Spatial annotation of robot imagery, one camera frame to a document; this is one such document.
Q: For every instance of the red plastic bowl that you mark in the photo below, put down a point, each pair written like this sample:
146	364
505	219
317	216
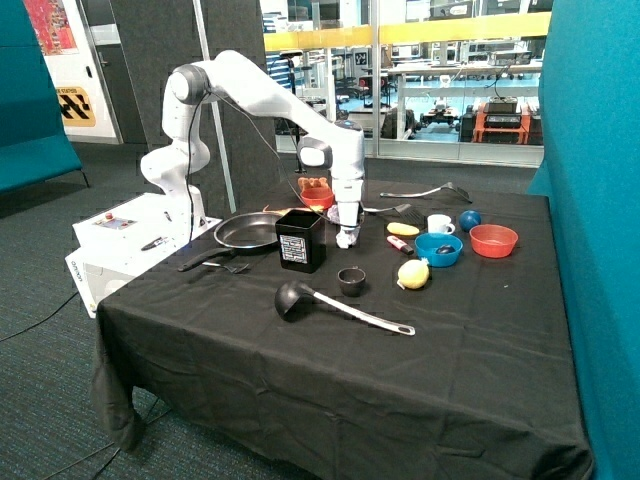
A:
493	241

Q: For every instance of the small black cup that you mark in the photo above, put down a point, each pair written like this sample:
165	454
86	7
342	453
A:
351	281

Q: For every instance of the dark object in blue bowl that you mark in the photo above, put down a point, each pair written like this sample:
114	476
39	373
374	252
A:
445	249

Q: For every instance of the black tablecloth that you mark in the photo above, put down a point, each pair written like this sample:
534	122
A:
484	389

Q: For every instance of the white mug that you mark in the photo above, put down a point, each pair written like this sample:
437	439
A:
440	223

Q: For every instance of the black slotted spatula near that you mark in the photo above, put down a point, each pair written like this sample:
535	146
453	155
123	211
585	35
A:
406	212

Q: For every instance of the red white marker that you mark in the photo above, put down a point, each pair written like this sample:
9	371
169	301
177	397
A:
400	245

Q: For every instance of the yellow lemon toy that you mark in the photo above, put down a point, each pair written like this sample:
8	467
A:
413	274

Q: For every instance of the blue plastic bowl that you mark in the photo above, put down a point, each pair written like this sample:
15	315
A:
427	243

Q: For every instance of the red bowl with toys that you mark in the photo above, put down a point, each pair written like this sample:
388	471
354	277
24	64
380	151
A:
318	197

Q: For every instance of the black frying pan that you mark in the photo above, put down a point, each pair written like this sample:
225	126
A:
251	233

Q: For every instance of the blue ball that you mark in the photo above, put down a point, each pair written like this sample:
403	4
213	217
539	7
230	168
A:
469	219

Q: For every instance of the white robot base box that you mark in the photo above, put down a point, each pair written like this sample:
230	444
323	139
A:
123	242

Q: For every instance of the yellow potato toy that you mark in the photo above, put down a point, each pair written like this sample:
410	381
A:
401	229

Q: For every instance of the white paper ball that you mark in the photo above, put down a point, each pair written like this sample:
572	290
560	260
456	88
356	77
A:
347	237

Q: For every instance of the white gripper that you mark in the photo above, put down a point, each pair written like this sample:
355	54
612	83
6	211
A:
348	194

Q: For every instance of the brown teddy toy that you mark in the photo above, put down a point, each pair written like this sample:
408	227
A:
306	183

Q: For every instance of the black fork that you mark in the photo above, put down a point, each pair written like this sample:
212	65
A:
234	269

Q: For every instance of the black spatula far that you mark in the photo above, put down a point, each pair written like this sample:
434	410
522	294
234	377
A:
463	194

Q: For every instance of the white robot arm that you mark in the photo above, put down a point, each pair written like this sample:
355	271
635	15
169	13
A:
230	74

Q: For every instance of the black ladle steel handle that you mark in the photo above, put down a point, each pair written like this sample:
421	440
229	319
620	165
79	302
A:
288	294

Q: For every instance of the yellow brown toy lizard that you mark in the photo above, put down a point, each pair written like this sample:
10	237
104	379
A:
283	211

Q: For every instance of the black square bin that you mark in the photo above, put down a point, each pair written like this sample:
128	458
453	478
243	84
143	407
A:
301	237

